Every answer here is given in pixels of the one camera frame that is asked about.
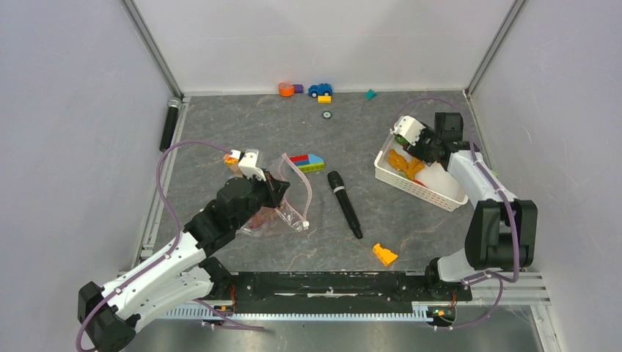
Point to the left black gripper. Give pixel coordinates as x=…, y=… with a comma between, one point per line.
x=275, y=188

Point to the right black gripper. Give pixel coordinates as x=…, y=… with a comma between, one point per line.
x=415, y=150

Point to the orange red mango toy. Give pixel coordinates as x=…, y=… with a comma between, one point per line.
x=262, y=220

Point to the orange yellow fruit toy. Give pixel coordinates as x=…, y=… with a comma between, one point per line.
x=400, y=164

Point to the clear polka dot zip bag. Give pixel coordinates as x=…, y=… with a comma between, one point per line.
x=293, y=212

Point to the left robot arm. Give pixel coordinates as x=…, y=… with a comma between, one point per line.
x=112, y=314

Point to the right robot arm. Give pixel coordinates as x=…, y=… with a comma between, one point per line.
x=500, y=240

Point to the tan wooden cube left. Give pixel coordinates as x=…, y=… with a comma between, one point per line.
x=236, y=170

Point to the citrus slice toy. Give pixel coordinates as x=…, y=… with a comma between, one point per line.
x=230, y=160

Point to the white perforated basket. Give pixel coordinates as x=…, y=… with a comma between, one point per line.
x=433, y=184

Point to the multicolour brick stack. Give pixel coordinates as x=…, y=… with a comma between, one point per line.
x=308, y=162

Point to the teal block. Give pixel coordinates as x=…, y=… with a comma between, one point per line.
x=370, y=94

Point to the black microphone on table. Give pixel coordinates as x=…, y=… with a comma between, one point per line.
x=337, y=185

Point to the yellow brick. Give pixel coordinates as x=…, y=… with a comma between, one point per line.
x=327, y=99

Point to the orange cheese wedge toy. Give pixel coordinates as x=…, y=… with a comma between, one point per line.
x=386, y=256

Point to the blue toy car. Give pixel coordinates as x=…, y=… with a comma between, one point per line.
x=323, y=89

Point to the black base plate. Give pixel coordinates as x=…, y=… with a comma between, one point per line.
x=329, y=292

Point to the black microphone at wall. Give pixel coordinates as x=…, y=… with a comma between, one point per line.
x=170, y=123

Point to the white toothed cable rail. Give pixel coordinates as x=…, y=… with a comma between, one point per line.
x=194, y=311

